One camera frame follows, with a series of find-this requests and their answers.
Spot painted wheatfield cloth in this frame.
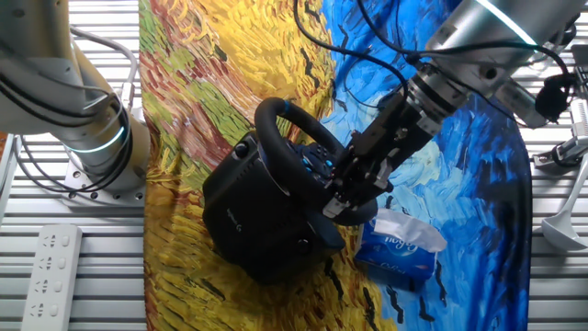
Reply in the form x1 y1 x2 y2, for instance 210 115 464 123
139 0 534 331

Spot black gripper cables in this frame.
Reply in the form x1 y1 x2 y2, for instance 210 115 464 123
292 0 573 125

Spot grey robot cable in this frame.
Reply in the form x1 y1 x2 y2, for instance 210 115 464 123
68 25 139 111

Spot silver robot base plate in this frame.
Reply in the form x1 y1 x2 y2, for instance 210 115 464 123
62 103 151 207

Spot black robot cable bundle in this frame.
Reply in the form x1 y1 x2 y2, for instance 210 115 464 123
0 68 134 194

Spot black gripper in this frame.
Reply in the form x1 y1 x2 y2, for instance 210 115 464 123
322 89 435 220

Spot white power strip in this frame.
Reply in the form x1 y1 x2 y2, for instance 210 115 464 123
20 223 84 331

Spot black keyboard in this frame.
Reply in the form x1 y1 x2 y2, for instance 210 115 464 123
573 65 588 98

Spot black usb cable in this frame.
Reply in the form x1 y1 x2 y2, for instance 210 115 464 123
342 43 382 110

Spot black steering wheel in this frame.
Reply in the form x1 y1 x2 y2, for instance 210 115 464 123
254 97 379 226

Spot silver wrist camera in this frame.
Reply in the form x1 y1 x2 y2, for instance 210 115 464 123
493 71 579 130

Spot blue tissue pack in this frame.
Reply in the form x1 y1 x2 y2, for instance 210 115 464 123
354 207 448 280

